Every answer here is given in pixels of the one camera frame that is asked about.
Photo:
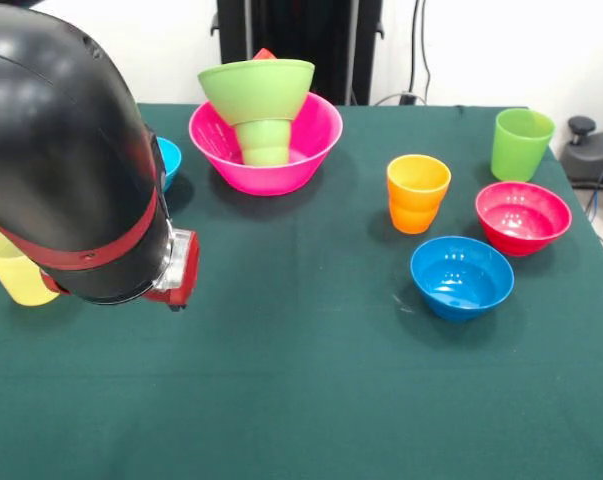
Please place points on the large green bowl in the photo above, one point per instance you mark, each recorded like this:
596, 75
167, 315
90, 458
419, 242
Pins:
256, 90

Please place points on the red cup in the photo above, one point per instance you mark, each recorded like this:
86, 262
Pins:
265, 54

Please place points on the yellow cup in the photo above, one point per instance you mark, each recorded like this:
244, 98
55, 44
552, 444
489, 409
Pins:
16, 280

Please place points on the tall green cup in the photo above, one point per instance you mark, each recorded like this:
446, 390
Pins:
518, 155

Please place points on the dark green tablecloth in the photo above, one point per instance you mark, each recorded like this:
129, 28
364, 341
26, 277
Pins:
331, 350

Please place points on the small blue bowl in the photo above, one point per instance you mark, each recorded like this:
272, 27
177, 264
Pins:
461, 295

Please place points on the grey chair base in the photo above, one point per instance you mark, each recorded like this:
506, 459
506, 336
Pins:
591, 160

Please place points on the large pink bowl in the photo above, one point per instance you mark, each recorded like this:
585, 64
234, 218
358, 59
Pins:
271, 177

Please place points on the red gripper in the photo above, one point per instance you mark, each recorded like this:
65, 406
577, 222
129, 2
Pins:
188, 270

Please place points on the small magenta bowl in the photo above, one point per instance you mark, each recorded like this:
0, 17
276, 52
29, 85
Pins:
521, 235

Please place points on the rounded green cup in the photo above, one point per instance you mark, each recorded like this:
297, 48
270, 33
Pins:
263, 142

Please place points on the orange cup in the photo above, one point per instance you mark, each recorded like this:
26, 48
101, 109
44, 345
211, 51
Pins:
415, 210

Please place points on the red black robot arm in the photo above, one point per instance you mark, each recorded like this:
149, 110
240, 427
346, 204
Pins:
66, 150

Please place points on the small cyan bowl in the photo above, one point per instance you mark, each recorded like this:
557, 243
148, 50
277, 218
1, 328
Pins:
171, 160

